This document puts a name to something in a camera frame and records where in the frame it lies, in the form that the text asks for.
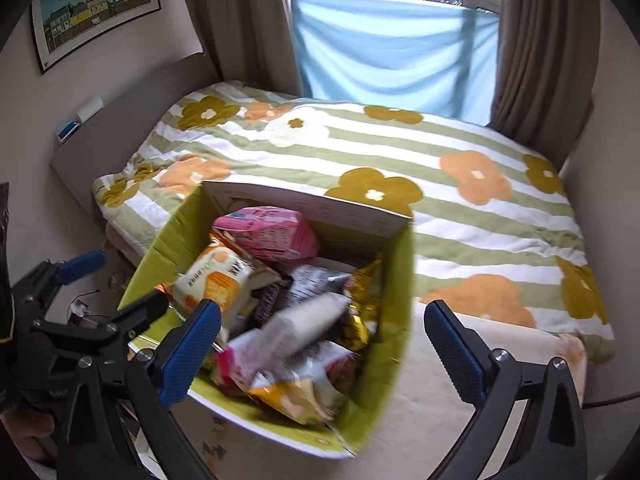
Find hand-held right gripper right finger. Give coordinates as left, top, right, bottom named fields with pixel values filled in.
left=423, top=299, right=590, bottom=480

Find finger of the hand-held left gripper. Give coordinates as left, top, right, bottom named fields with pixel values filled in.
left=12, top=251, right=108, bottom=307
left=30, top=290, right=171, bottom=349

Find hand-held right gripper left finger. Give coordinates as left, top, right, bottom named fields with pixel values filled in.
left=55, top=299, right=222, bottom=480

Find yellow-green cardboard box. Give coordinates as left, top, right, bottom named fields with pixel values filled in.
left=116, top=180, right=417, bottom=461

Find person's left hand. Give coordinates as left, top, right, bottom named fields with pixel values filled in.
left=0, top=400, right=57, bottom=467

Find pink bed sheet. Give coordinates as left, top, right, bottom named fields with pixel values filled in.
left=102, top=222, right=151, bottom=269

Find orange white snack packet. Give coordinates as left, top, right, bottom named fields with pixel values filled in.
left=159, top=232, right=282, bottom=332

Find dark purple snack packet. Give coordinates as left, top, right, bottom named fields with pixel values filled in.
left=252, top=280, right=287, bottom=329

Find red white snack packet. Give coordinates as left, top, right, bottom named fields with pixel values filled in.
left=212, top=332, right=362, bottom=394

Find pale floral tablecloth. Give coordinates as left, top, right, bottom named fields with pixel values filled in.
left=127, top=310, right=588, bottom=480

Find gold snack wrapper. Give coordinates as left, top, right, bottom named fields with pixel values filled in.
left=342, top=254, right=387, bottom=352

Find plain white snack packet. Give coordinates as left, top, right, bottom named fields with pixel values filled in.
left=235, top=292, right=352, bottom=362

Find black white snack packet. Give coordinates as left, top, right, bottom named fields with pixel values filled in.
left=280, top=262, right=357, bottom=311

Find pink snack packet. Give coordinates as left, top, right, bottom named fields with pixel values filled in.
left=212, top=206, right=321, bottom=264

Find green pillow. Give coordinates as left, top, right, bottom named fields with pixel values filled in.
left=582, top=332, right=619, bottom=364

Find white blue box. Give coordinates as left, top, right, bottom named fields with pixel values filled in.
left=54, top=97, right=106, bottom=144

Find beige headboard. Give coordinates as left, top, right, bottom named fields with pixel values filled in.
left=49, top=52, right=222, bottom=222

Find striped flower print blanket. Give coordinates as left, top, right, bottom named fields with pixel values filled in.
left=91, top=80, right=618, bottom=361

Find beige curtain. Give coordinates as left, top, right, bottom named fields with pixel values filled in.
left=489, top=0, right=602, bottom=162
left=172, top=0, right=304, bottom=99

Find light blue cloth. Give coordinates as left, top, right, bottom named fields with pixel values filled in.
left=290, top=0, right=502, bottom=127

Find dark cable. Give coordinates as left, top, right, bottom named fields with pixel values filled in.
left=582, top=391, right=634, bottom=409

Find wall poster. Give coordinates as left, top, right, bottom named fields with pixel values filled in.
left=31, top=0, right=162, bottom=76

